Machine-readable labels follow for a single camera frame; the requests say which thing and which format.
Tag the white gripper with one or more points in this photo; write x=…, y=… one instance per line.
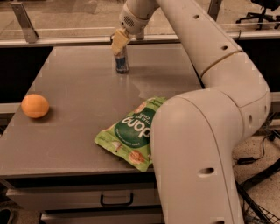
x=132, y=23

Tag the black wire basket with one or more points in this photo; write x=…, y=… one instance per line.
x=255, y=214

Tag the left metal rail bracket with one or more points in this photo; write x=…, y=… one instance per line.
x=30, y=34

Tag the red bull can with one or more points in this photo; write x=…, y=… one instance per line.
x=121, y=62

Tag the right metal rail bracket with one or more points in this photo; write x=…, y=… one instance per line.
x=214, y=9

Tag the green snack chips bag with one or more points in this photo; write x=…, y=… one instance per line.
x=130, y=138

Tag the metal rail bracket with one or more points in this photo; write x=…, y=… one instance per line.
x=30, y=34
x=214, y=9

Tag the black office chair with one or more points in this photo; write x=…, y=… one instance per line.
x=265, y=4

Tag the black drawer handle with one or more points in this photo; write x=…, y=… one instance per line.
x=116, y=200

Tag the orange fruit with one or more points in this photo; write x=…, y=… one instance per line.
x=35, y=105

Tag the grey drawer cabinet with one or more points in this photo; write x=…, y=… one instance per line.
x=52, y=165

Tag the black shoe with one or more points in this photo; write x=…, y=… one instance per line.
x=6, y=216

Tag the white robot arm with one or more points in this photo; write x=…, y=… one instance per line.
x=193, y=134

